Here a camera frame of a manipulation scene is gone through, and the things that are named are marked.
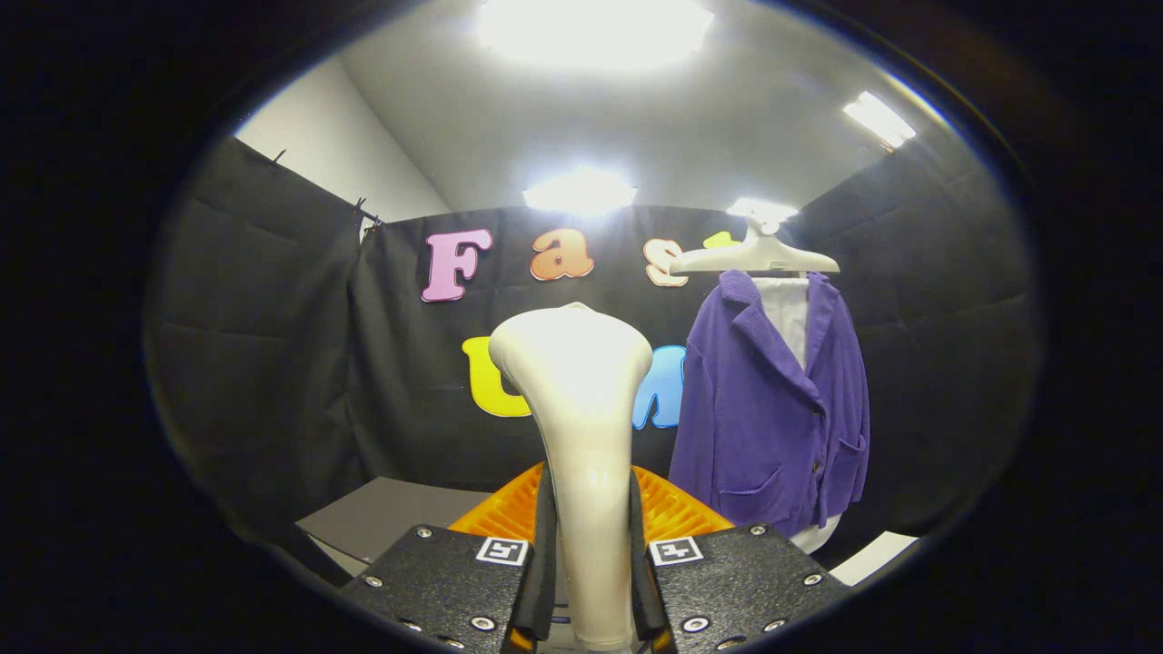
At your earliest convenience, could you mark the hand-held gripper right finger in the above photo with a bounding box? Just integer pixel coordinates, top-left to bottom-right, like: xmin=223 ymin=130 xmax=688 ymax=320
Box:
xmin=629 ymin=465 xmax=850 ymax=654

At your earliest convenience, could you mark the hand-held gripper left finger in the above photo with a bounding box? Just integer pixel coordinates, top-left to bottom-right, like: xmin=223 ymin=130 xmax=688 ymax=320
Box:
xmin=341 ymin=461 xmax=557 ymax=654

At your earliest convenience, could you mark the white garment steamer with hose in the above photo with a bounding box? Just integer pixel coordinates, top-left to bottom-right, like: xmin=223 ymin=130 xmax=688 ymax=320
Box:
xmin=488 ymin=302 xmax=655 ymax=653

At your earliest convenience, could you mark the purple jacket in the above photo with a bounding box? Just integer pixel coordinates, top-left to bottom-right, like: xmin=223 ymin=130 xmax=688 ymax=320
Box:
xmin=670 ymin=269 xmax=871 ymax=539

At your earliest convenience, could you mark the white shirt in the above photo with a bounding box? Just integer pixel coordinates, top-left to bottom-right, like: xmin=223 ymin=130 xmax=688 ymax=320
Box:
xmin=752 ymin=275 xmax=841 ymax=555

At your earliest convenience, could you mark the white clothes hanger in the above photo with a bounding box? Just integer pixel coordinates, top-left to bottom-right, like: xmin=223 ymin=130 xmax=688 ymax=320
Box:
xmin=668 ymin=211 xmax=841 ymax=276

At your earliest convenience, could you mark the grey cabinet with dark top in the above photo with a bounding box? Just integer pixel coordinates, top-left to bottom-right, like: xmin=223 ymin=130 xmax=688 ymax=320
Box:
xmin=295 ymin=477 xmax=496 ymax=578

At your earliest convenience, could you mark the white flat board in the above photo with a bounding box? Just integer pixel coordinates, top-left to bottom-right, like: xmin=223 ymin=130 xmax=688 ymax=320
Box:
xmin=829 ymin=531 xmax=920 ymax=587

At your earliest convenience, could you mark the black backdrop cloth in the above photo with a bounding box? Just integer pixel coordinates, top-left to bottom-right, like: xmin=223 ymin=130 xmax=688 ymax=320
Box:
xmin=145 ymin=127 xmax=1041 ymax=582

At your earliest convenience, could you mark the large ceiling light panel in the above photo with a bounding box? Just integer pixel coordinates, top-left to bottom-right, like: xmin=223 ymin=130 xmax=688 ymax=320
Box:
xmin=477 ymin=0 xmax=715 ymax=70

